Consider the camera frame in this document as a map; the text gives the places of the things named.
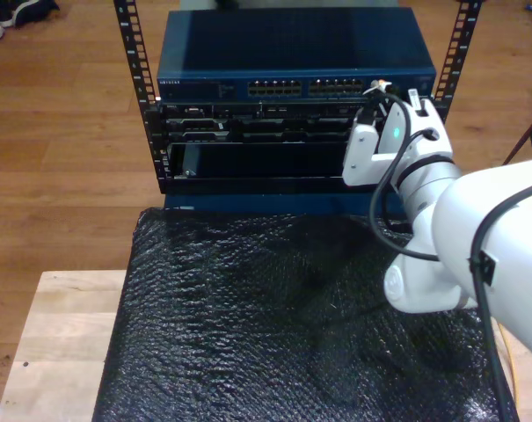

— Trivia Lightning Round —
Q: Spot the dark wooden chair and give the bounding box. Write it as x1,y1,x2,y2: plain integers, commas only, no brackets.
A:
501,94,532,167

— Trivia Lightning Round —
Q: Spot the black rack server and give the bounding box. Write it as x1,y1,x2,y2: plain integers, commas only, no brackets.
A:
159,101,438,145

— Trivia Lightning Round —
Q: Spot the black rack tray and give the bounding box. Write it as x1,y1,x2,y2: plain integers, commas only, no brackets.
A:
167,141,403,196

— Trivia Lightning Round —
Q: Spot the blue flat panel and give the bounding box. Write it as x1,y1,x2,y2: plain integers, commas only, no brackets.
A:
163,193,414,220

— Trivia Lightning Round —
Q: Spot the black bubble mat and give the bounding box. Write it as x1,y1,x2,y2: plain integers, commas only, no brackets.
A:
91,208,520,422

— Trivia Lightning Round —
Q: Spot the dark sneaker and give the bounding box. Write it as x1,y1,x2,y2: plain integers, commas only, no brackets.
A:
0,0,61,28

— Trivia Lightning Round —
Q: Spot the black perforated rack post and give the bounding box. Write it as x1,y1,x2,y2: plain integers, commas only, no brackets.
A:
430,0,485,127
113,0,171,195

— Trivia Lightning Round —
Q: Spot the gripper short black cable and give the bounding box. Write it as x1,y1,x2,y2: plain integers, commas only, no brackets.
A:
368,127,442,263

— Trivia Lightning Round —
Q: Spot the blue network switch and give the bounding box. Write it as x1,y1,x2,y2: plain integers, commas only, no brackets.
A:
157,7,437,106

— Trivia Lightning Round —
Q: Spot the arm long black cable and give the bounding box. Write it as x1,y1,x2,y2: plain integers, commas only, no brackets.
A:
361,94,532,422

